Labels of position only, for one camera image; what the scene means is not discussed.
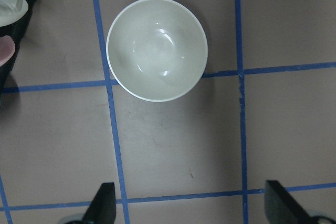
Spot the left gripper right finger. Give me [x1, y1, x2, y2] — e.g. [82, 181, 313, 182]
[264, 180, 318, 223]

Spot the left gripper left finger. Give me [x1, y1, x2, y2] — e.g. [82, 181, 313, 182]
[81, 183, 117, 224]

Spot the cream ceramic bowl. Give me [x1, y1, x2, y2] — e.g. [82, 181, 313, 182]
[106, 0, 208, 102]

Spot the pink plate in rack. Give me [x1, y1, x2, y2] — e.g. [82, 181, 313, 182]
[0, 35, 16, 67]

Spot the cream plate in rack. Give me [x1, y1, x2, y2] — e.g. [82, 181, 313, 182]
[0, 0, 29, 27]

